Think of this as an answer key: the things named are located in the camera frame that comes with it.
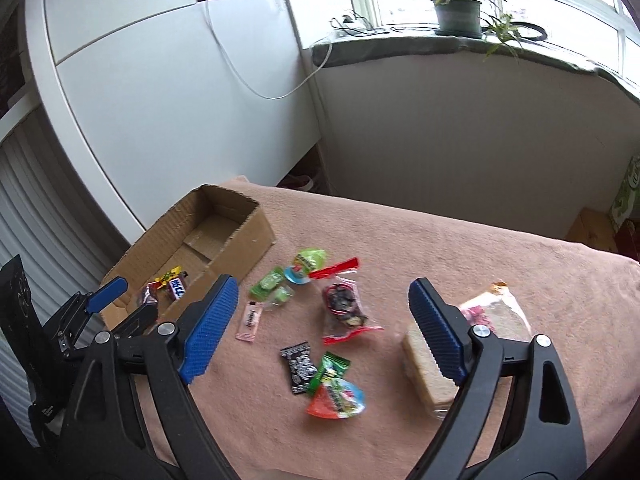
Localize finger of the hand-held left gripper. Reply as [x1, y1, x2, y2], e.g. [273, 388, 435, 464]
[102, 302, 162, 343]
[75, 276, 129, 317]

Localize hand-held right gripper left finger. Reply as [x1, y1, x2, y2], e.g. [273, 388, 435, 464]
[59, 274, 240, 480]

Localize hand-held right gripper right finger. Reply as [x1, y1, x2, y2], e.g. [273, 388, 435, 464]
[405, 276, 588, 480]

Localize bagged sliced bread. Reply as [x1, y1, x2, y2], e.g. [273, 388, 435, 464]
[400, 282, 533, 418]

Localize light green snack packet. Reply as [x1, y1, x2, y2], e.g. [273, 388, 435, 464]
[250, 267, 285, 297]

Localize clear red-edged dates packet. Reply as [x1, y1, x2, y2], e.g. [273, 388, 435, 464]
[308, 257, 385, 346]

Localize black patterned candy packet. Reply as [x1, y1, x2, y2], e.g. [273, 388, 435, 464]
[279, 342, 318, 395]

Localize dark green candy packet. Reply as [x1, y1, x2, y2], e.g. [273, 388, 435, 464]
[306, 352, 352, 393]

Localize dark red snack packet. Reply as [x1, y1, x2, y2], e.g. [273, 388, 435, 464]
[137, 282, 163, 311]

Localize pink sachet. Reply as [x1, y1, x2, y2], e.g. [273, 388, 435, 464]
[236, 301, 263, 343]

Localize dark chocolate bar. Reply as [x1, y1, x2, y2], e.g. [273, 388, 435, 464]
[162, 276, 190, 302]

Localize white ribbed shutter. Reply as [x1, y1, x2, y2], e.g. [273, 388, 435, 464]
[0, 80, 131, 451]

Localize green jelly cup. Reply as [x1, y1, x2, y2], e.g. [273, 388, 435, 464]
[284, 248, 328, 286]

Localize red jelly cup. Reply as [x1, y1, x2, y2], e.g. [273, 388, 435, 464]
[306, 377, 368, 421]

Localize dark red shoe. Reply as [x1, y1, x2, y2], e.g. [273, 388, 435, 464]
[282, 172, 326, 193]

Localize brown cardboard box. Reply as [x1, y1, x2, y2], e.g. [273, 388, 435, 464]
[565, 207, 618, 253]

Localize dark red box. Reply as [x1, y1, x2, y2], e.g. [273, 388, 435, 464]
[616, 220, 640, 262]

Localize white cabinet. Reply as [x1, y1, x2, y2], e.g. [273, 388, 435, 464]
[25, 0, 323, 246]

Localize green printed box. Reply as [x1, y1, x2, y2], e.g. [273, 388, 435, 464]
[610, 155, 640, 231]

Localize grey windowsill cover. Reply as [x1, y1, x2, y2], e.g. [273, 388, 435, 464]
[311, 27, 640, 98]

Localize small leafy plant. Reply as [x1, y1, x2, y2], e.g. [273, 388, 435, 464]
[482, 15, 526, 61]

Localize white cable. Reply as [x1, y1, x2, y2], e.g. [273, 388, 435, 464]
[202, 0, 333, 101]

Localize black coiled cable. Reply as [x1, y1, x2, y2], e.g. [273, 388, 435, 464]
[515, 22, 548, 42]

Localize black cables with charger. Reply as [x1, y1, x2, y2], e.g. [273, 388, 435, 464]
[330, 10, 391, 38]

